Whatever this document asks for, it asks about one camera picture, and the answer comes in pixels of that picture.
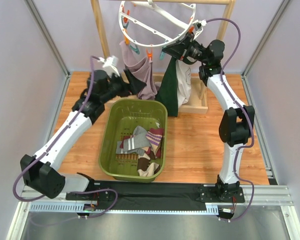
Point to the grey striped sock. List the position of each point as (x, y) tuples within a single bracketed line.
[(135, 143)]

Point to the dark green sock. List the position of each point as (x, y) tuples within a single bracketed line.
[(167, 94)]

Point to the pink sock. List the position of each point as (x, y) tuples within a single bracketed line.
[(141, 69)]

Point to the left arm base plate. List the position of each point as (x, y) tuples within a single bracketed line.
[(100, 193)]

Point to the orange clothes clip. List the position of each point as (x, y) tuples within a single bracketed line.
[(149, 53)]

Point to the maroon purple striped sock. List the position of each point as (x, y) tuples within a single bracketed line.
[(154, 136)]

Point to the white round clip hanger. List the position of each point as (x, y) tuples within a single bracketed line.
[(149, 24)]

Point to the aluminium frame rail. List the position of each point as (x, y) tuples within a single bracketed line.
[(261, 195)]

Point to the black cloth strip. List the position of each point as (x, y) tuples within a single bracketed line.
[(155, 196)]

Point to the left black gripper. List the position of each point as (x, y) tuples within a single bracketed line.
[(125, 83)]

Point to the orange clip left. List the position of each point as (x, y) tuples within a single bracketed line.
[(126, 40)]

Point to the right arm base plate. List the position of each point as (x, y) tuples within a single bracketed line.
[(216, 193)]

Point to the brown beige patterned sock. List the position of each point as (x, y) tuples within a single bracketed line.
[(145, 167)]

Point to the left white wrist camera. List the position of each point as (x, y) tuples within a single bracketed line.
[(109, 65)]

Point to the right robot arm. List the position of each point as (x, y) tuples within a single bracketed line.
[(236, 127)]

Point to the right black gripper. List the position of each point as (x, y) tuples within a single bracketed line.
[(181, 49)]

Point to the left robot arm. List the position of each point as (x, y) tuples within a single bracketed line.
[(40, 171)]

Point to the teal clothes clip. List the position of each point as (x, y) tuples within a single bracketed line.
[(162, 55)]

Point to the white sock on hanger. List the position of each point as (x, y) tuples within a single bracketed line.
[(183, 72)]

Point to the green plastic basket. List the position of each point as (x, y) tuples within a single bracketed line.
[(124, 116)]

